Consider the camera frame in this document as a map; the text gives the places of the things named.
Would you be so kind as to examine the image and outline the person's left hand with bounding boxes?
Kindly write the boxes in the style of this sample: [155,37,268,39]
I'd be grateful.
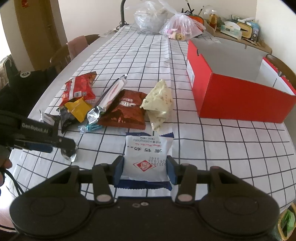
[0,146,12,186]

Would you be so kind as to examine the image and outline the silver white snack packet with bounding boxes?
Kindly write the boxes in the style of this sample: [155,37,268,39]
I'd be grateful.
[87,74,127,125]

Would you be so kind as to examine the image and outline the white drawer cabinet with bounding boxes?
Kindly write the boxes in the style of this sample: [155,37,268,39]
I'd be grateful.
[204,22,273,54]

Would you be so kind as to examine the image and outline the black bag with logo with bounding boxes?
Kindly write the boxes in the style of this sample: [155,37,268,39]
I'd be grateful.
[1,67,58,117]

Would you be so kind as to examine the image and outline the pink snack plastic bag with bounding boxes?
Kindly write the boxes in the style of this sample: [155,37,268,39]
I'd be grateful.
[159,1,206,41]

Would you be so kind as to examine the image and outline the silver desk lamp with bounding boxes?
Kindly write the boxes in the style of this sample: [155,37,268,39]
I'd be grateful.
[116,0,128,30]

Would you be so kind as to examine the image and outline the black yellow snack packet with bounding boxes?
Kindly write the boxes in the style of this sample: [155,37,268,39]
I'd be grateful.
[57,97,92,133]

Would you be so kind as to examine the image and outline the wooden door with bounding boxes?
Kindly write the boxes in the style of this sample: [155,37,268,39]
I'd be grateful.
[14,0,67,70]

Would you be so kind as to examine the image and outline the red cardboard box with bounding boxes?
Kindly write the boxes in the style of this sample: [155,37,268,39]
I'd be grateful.
[187,39,295,123]

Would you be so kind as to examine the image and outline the wooden chair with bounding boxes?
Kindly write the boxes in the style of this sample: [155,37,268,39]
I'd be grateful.
[265,54,296,88]
[50,34,100,72]

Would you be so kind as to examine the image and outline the right wooden chair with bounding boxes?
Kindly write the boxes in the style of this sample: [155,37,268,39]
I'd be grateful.
[265,54,296,88]

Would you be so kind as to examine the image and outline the white grid tablecloth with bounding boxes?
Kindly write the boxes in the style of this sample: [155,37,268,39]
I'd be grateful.
[8,26,295,209]

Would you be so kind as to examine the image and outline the red snack packet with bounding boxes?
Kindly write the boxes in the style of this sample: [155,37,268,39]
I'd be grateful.
[60,72,97,106]

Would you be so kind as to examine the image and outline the left wooden chair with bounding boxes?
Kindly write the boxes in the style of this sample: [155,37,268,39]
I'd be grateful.
[50,34,100,72]

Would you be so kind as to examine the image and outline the tissue box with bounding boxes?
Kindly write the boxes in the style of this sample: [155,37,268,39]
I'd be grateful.
[220,21,242,40]

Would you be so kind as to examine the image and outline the pink cloth on chair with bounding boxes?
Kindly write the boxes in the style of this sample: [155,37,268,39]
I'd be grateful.
[67,36,88,61]

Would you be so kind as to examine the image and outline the orange pouch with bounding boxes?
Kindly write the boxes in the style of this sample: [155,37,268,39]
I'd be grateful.
[188,15,204,26]

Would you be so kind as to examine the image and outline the clear plastic bag with bowl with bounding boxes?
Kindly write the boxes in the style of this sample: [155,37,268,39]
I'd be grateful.
[125,1,169,35]

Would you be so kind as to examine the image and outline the amber bottle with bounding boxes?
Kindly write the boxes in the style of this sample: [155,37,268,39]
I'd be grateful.
[208,13,218,30]

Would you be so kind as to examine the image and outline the cream snack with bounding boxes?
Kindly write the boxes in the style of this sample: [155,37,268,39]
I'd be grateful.
[140,79,173,131]

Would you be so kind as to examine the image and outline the white blue snack packet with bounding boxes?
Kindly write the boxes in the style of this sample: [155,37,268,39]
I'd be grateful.
[116,133,174,191]

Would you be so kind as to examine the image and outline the brown chip bag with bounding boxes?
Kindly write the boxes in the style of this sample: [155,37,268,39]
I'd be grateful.
[98,89,146,130]

